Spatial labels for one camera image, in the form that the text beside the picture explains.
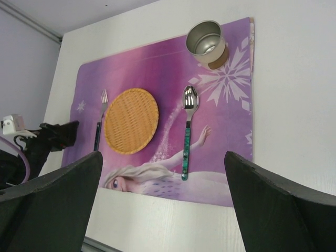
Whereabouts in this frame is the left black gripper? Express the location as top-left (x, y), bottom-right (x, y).
top-left (15, 120), bottom-right (79, 180)

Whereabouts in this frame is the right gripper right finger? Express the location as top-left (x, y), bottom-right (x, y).
top-left (224, 151), bottom-right (335, 251)

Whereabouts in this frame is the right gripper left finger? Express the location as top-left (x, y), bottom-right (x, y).
top-left (1, 151), bottom-right (103, 251)

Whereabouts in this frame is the metal fork teal handle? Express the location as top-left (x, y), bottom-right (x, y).
top-left (93, 89), bottom-right (108, 151)

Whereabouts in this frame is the round orange woven plate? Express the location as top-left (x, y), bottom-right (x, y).
top-left (104, 88), bottom-right (159, 155)

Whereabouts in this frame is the purple printed cloth placemat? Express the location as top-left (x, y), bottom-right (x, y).
top-left (62, 17), bottom-right (254, 206)

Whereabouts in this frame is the metal spoon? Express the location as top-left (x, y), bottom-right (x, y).
top-left (181, 86), bottom-right (199, 181)

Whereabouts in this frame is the beige metal cup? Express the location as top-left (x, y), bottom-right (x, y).
top-left (186, 20), bottom-right (229, 70)

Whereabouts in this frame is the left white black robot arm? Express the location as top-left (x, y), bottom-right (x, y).
top-left (1, 121), bottom-right (79, 189)

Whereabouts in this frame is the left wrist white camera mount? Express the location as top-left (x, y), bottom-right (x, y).
top-left (1, 114), bottom-right (37, 139)

